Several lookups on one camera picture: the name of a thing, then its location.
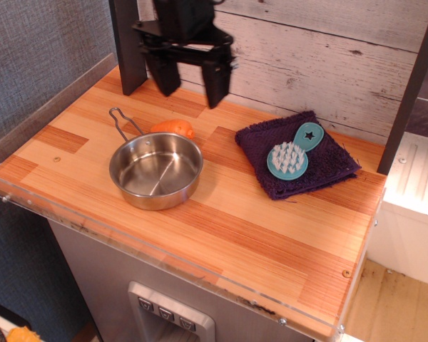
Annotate dark grey left post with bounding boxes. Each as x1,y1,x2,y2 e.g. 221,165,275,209
108,0,148,95

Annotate orange toy carrot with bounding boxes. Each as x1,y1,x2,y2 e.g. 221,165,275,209
151,119,195,140

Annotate teal brush white bristles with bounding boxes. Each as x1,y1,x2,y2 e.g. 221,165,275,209
267,123,325,181

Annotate grey cabinet body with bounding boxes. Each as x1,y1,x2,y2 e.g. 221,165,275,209
50,222,310,341

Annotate orange object bottom left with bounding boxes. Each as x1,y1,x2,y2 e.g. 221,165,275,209
6,326,41,342

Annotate folded violet towel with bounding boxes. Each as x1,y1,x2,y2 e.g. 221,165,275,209
235,111,360,200

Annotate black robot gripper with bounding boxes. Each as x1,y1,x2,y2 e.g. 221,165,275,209
133,1,234,109

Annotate silver dispenser button panel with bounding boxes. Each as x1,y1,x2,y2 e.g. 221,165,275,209
128,281,216,341

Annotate dark grey right post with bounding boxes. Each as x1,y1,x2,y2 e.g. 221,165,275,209
377,26,428,175

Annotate small stainless steel pan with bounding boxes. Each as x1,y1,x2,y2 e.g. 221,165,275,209
109,108,204,210

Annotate dark grey post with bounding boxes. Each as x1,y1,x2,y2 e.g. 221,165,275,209
108,0,148,95
377,26,428,175

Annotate clear acrylic edge guard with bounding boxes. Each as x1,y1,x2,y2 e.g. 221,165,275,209
0,166,384,341

